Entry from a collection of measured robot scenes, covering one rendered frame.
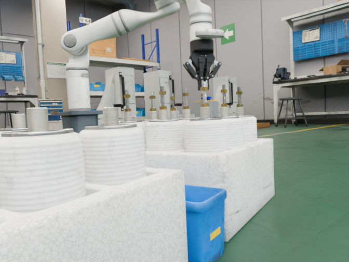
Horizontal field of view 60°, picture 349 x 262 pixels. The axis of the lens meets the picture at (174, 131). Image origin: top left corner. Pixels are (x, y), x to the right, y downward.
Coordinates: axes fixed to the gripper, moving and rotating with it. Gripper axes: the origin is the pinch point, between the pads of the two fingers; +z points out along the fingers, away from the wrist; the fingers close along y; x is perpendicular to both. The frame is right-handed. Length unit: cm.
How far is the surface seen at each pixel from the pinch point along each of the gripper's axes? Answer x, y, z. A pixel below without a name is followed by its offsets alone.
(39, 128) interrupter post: 52, 45, 9
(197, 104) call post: -15.9, -4.8, 5.1
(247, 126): 14.1, -6.9, 12.7
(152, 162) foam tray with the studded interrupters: 20.9, 23.6, 19.3
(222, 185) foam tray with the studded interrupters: 34.3, 12.9, 23.2
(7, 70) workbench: -587, 147, -92
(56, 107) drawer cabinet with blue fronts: -555, 61, -15
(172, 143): 19.5, 18.1, 15.3
